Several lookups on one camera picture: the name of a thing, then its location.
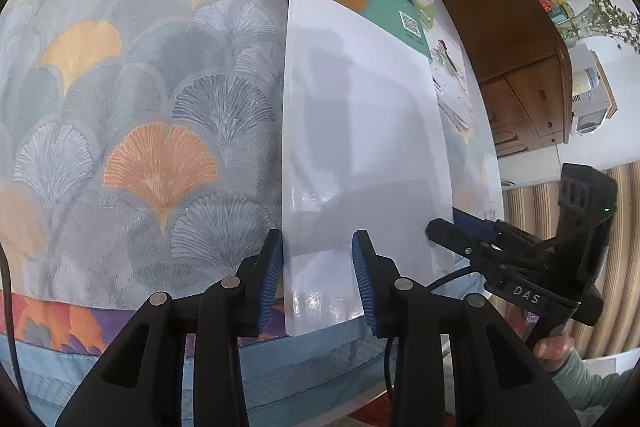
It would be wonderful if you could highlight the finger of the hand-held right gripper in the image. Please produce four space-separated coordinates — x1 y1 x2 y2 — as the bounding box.
452 208 557 254
425 218 497 261

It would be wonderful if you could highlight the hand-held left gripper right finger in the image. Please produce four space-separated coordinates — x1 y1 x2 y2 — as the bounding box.
351 229 581 427

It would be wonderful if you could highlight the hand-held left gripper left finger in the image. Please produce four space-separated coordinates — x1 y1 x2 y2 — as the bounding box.
55 229 284 427

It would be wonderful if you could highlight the plain white cover book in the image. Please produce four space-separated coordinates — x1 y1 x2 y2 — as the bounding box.
281 0 453 338

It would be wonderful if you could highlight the white book with girl drawing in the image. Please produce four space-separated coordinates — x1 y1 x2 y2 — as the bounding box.
429 13 477 136

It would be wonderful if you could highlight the dark green book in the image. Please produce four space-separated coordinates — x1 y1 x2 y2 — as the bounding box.
360 0 434 60

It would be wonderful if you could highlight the person's right forearm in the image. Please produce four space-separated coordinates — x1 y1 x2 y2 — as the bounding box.
547 349 638 415

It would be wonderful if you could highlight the person's right hand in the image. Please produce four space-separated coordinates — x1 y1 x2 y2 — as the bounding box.
532 334 577 376

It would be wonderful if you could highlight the white small appliance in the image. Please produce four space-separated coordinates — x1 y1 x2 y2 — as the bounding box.
566 43 619 136

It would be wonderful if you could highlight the brown wooden cabinet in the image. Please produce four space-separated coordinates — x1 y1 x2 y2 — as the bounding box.
432 0 574 158

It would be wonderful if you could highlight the green leafy plant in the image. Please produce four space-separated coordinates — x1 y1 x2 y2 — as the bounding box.
559 0 640 56

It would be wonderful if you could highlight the cluster of colourful jars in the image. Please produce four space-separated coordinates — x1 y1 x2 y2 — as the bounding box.
531 0 577 28

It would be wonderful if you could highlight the ginkgo leaf print tablecloth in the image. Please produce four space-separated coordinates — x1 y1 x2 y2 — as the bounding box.
0 0 506 413

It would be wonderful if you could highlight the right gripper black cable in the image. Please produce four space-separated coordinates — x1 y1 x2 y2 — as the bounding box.
381 263 483 408

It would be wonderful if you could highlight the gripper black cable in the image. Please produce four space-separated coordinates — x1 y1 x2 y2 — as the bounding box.
381 263 483 408
0 244 32 410

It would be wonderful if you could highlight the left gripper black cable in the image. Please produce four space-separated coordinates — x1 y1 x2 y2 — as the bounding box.
0 244 32 410

